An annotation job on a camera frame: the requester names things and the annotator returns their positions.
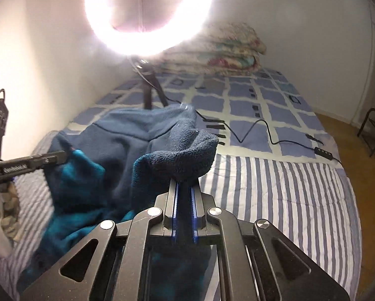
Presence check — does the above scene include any blue checked bed sheet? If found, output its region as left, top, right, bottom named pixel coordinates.
left=62, top=69, right=338, bottom=164

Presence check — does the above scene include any glowing ring light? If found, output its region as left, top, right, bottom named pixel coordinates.
left=84, top=0, right=214, bottom=56

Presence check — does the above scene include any black mini tripod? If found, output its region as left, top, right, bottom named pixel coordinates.
left=128, top=57, right=168, bottom=109

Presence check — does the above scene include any folded floral blanket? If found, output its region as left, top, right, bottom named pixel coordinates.
left=153, top=22, right=267, bottom=76

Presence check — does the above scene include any black ring light cable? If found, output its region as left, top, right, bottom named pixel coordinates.
left=165, top=95, right=343, bottom=165

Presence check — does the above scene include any grey striped quilt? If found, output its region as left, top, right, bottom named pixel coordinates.
left=0, top=132, right=361, bottom=298

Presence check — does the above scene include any teal plaid fleece jacket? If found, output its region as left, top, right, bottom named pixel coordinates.
left=17, top=105, right=218, bottom=292

